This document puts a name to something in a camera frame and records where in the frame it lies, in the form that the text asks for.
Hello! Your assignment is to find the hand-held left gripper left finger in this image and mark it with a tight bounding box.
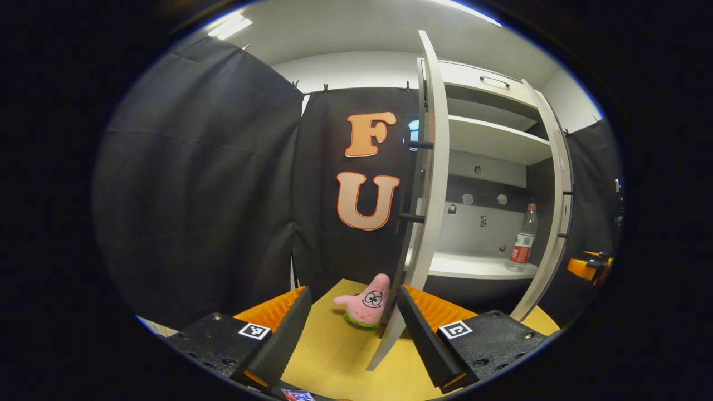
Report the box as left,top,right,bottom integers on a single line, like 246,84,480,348
166,286,312,390

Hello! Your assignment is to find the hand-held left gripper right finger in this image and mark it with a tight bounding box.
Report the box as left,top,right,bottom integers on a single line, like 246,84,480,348
397,285,550,394

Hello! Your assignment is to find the clear red-label water bottle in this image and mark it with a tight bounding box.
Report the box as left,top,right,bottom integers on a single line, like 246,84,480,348
506,202,539,272

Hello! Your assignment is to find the white cabinet door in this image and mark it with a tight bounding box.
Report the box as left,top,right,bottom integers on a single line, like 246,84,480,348
509,79,575,323
366,30,450,372

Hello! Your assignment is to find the pink starfish plush toy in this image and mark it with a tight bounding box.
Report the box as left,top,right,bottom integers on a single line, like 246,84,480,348
333,273,392,329

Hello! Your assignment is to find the white cabinet shelf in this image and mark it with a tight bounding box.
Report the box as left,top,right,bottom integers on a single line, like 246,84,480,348
405,251,539,281
447,115,553,166

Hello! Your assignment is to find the white and grey cabinet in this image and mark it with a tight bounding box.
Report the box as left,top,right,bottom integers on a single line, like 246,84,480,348
366,30,575,372

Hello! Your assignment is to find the black backdrop cloth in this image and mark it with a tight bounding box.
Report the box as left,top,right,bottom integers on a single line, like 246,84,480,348
91,35,623,329

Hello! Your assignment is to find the white cabinet flap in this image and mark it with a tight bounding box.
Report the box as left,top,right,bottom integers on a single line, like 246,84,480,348
436,60,540,107

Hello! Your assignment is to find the ceiling light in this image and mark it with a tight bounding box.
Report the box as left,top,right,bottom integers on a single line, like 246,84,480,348
207,12,253,41

